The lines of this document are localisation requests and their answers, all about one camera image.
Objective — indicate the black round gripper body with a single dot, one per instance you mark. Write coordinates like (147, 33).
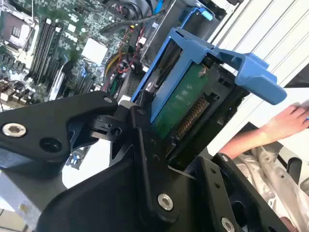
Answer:
(108, 205)

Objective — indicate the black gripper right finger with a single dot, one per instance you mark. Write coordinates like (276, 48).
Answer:
(217, 193)

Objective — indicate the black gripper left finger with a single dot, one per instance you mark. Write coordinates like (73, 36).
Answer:
(48, 125)

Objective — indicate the person's bare hand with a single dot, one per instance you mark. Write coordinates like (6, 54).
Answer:
(289, 123)

